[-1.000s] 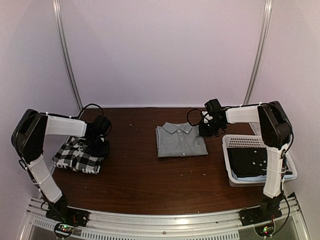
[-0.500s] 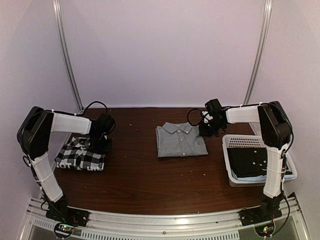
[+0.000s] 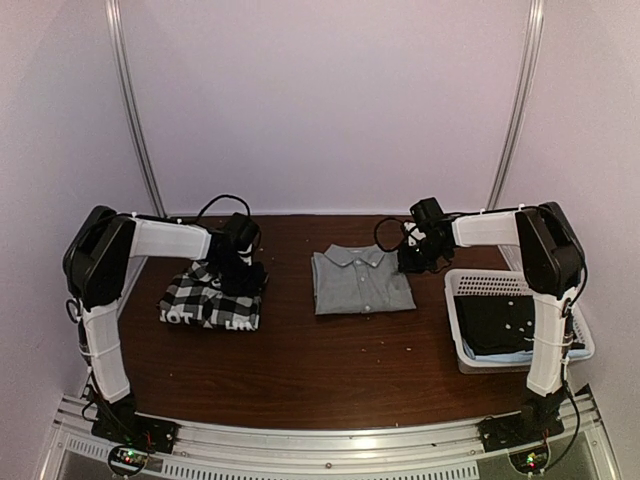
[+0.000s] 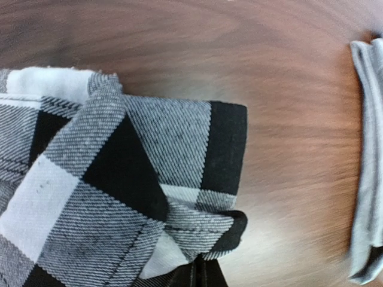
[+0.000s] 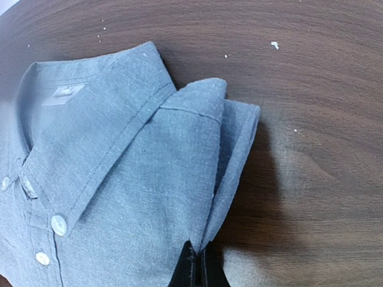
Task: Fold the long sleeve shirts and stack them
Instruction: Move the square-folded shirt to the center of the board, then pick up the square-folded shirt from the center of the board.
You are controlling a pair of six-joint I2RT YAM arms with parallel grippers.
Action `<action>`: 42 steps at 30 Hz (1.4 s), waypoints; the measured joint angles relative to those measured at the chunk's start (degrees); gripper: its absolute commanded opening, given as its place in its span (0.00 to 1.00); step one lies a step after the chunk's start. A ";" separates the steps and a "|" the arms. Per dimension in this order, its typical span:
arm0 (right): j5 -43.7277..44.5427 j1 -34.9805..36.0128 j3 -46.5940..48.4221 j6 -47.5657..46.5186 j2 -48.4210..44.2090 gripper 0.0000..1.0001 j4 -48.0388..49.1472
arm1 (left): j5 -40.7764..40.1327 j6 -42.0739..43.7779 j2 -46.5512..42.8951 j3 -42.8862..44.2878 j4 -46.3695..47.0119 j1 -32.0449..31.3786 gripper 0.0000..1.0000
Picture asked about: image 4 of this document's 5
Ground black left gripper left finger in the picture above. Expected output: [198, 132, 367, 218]
[131, 262, 197, 287]

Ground black white plaid shirt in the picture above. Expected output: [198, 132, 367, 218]
[1, 67, 247, 286]

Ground grey long sleeve shirt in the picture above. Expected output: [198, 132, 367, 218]
[349, 38, 382, 285]

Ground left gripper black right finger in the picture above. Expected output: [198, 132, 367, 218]
[199, 259, 228, 287]

